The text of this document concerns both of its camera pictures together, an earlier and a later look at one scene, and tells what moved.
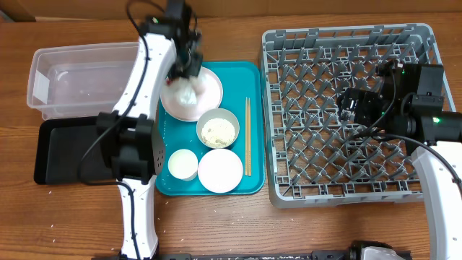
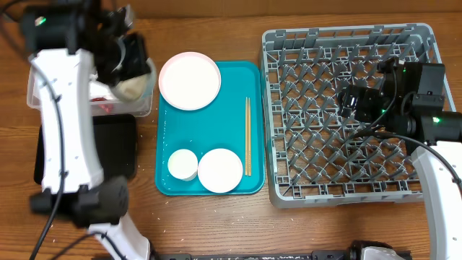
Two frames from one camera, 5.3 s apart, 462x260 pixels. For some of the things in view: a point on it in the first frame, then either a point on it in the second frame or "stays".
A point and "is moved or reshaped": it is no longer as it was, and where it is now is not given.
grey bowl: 218,128 is moved or reshaped
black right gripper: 363,99 stays
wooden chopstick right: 250,137 stays
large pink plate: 202,110 is moved or reshaped
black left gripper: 192,65 -> 136,63
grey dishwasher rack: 314,157 stays
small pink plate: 220,170 stays
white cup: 182,164 stays
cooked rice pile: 218,128 is moved or reshaped
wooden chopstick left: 246,136 stays
